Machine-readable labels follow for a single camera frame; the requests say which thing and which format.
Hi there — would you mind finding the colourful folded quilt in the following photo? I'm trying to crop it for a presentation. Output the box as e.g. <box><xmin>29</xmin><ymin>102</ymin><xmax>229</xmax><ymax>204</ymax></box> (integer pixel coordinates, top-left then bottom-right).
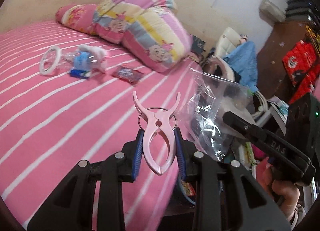
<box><xmin>55</xmin><ymin>0</ymin><xmax>193</xmax><ymax>73</ymax></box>

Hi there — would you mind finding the white tape roll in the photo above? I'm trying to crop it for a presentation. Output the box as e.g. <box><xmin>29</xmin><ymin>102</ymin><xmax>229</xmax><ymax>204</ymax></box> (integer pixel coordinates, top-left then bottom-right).
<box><xmin>39</xmin><ymin>46</ymin><xmax>61</xmax><ymax>75</ymax></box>

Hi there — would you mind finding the clear crushed plastic bottle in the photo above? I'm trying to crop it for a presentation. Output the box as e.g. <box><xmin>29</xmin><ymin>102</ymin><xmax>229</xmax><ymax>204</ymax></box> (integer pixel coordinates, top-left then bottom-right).
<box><xmin>62</xmin><ymin>50</ymin><xmax>94</xmax><ymax>71</ymax></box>

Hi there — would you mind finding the pink plastic clothes clip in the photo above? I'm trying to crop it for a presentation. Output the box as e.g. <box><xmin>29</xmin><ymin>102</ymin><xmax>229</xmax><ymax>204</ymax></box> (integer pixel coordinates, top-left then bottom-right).
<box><xmin>132</xmin><ymin>90</ymin><xmax>182</xmax><ymax>176</ymax></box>

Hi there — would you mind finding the clear plastic bag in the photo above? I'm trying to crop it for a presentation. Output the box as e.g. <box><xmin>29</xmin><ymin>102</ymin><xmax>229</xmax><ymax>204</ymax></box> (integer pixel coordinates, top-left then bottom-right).
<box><xmin>177</xmin><ymin>68</ymin><xmax>255</xmax><ymax>162</ymax></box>

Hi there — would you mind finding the person's right hand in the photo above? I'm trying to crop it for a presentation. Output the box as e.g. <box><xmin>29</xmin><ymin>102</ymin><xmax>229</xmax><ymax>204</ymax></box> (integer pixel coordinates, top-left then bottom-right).
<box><xmin>257</xmin><ymin>157</ymin><xmax>300</xmax><ymax>223</ymax></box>

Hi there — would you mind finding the red printed bag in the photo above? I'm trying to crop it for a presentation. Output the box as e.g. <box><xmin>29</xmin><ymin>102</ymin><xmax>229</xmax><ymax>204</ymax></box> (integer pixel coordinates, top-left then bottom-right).
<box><xmin>282</xmin><ymin>40</ymin><xmax>319</xmax><ymax>105</ymax></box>

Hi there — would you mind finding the dark red candy wrapper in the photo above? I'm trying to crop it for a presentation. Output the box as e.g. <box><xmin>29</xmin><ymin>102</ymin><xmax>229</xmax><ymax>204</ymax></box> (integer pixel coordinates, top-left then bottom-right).
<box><xmin>111</xmin><ymin>65</ymin><xmax>144</xmax><ymax>86</ymax></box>

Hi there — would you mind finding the brown wooden wardrobe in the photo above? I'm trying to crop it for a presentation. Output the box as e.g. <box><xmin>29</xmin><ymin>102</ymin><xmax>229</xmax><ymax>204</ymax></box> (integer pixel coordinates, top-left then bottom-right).
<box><xmin>257</xmin><ymin>21</ymin><xmax>307</xmax><ymax>102</ymax></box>

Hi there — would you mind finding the white office chair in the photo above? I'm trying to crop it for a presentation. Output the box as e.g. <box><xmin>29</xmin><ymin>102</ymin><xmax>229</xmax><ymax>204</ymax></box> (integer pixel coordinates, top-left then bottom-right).
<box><xmin>204</xmin><ymin>27</ymin><xmax>286</xmax><ymax>133</ymax></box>

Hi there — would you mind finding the blue white small packet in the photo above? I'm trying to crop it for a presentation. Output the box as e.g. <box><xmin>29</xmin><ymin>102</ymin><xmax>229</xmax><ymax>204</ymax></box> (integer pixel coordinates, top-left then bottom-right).
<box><xmin>69</xmin><ymin>69</ymin><xmax>91</xmax><ymax>80</ymax></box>

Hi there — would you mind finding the pink striped bed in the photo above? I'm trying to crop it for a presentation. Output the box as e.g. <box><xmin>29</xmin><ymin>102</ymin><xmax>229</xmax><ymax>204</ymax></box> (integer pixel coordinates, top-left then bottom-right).
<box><xmin>1</xmin><ymin>21</ymin><xmax>199</xmax><ymax>226</ymax></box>

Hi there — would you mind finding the blue cloth on chair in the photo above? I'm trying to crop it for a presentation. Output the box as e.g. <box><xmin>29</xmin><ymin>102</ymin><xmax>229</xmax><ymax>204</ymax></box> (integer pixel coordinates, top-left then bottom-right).
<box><xmin>222</xmin><ymin>41</ymin><xmax>258</xmax><ymax>93</ymax></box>

